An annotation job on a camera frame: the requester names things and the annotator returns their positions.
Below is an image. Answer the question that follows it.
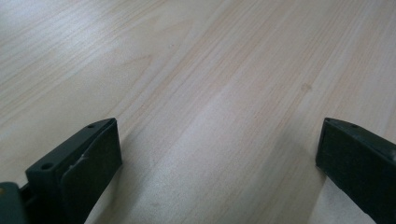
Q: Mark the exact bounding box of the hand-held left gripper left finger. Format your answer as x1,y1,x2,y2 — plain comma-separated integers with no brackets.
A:
24,117,123,224

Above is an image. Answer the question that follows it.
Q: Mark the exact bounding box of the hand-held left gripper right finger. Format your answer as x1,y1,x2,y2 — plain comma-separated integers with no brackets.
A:
315,117,396,224

